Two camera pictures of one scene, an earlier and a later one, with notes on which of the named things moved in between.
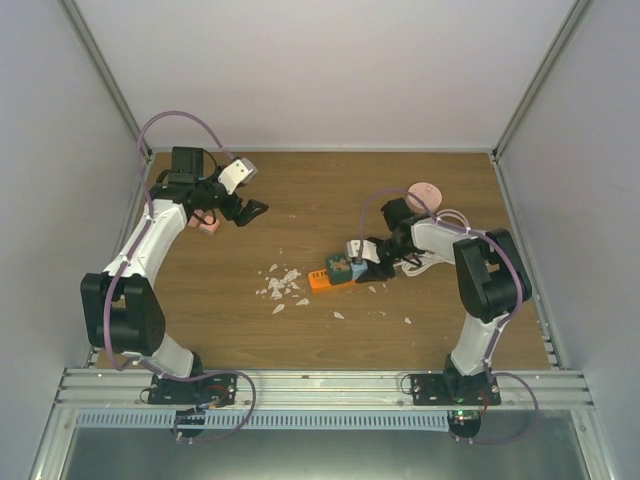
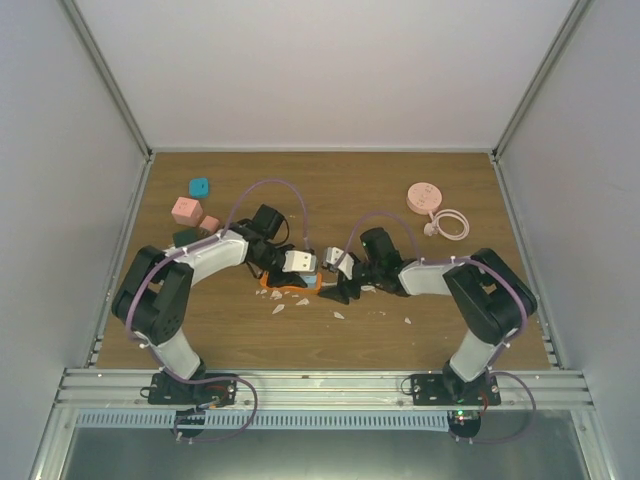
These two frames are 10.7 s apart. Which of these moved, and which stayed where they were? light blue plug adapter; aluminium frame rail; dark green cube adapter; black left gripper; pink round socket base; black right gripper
Moved: dark green cube adapter; light blue plug adapter; black right gripper; black left gripper
Stayed: pink round socket base; aluminium frame rail
